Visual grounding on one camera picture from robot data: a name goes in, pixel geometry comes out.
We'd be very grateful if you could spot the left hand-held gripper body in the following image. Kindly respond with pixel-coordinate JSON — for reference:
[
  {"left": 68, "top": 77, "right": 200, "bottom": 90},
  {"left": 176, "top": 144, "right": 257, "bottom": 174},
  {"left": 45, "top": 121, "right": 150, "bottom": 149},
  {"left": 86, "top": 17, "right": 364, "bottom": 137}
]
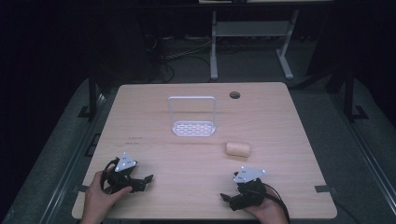
[{"left": 106, "top": 151, "right": 147, "bottom": 194}]

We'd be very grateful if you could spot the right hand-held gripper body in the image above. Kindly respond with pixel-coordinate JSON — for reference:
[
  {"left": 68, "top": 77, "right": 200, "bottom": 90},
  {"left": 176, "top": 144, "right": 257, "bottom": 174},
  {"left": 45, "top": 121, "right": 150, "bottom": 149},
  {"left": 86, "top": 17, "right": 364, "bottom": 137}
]
[{"left": 229, "top": 165, "right": 267, "bottom": 212}]

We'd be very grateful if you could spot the white wire rack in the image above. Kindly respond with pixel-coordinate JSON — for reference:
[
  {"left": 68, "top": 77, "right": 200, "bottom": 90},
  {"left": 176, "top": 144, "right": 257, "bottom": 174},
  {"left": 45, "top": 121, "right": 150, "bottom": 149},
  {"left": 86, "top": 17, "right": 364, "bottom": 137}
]
[{"left": 167, "top": 95, "right": 217, "bottom": 138}]

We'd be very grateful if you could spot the person's right hand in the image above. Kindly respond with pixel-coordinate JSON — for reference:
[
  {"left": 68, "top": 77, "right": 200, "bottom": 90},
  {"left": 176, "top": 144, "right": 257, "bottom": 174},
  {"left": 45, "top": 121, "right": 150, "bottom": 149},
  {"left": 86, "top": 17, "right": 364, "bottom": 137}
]
[{"left": 243, "top": 186, "right": 290, "bottom": 224}]

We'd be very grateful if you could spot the person's left hand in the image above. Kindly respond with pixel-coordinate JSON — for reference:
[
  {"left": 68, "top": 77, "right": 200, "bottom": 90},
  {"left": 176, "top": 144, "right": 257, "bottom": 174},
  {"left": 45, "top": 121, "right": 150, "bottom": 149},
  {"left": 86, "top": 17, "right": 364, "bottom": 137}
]
[{"left": 79, "top": 169, "right": 134, "bottom": 224}]

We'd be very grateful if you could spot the black metal stand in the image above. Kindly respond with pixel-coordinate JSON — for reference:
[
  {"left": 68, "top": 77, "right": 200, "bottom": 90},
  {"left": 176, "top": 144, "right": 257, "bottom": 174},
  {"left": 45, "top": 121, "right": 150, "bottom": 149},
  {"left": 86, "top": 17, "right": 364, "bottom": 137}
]
[
  {"left": 78, "top": 70, "right": 102, "bottom": 121},
  {"left": 342, "top": 66, "right": 370, "bottom": 123}
]

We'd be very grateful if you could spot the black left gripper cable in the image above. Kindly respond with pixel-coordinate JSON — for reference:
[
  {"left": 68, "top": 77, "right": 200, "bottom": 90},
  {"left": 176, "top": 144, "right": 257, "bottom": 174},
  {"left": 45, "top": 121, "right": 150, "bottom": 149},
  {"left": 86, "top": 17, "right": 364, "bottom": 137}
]
[{"left": 99, "top": 158, "right": 120, "bottom": 196}]

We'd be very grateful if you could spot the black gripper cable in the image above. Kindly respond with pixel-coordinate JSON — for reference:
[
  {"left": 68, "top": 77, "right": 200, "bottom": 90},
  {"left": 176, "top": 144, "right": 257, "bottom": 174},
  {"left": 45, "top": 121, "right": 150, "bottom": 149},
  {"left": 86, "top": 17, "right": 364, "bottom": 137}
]
[
  {"left": 262, "top": 182, "right": 291, "bottom": 224},
  {"left": 99, "top": 158, "right": 120, "bottom": 196}
]

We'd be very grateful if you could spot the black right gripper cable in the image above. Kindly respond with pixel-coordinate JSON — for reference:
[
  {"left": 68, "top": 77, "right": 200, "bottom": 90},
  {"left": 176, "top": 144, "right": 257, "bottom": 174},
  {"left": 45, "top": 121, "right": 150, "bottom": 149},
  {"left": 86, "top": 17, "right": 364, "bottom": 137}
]
[{"left": 262, "top": 182, "right": 291, "bottom": 224}]

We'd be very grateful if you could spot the aluminium floor rail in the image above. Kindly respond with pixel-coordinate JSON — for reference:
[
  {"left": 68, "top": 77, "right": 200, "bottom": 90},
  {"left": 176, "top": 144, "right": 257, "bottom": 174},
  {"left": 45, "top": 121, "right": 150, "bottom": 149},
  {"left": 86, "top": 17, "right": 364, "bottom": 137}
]
[
  {"left": 330, "top": 92, "right": 396, "bottom": 208},
  {"left": 36, "top": 92, "right": 108, "bottom": 224}
]

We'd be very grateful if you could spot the bundle of floor cables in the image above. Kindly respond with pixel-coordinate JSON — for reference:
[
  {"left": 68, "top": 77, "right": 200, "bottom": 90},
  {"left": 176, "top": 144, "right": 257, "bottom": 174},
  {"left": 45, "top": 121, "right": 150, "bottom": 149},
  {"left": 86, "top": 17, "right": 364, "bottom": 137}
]
[{"left": 146, "top": 33, "right": 213, "bottom": 84}]

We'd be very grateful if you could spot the grey metal desk frame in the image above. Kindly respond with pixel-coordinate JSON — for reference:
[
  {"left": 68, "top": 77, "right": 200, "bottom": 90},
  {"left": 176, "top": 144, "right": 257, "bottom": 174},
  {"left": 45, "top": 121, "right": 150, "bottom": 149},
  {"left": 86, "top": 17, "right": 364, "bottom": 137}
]
[{"left": 209, "top": 8, "right": 301, "bottom": 81}]

